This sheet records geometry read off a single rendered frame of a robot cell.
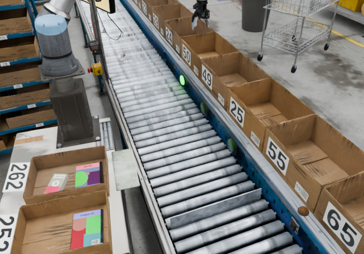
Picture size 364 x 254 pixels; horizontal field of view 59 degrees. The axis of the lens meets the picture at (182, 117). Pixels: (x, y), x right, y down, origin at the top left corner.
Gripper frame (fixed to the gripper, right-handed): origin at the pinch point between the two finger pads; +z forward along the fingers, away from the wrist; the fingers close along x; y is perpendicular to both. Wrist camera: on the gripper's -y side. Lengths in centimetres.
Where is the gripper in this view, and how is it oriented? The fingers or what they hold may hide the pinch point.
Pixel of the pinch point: (200, 27)
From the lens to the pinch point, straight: 231.3
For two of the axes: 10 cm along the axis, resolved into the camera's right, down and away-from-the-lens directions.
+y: 3.5, 5.7, -7.4
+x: 9.4, -2.3, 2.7
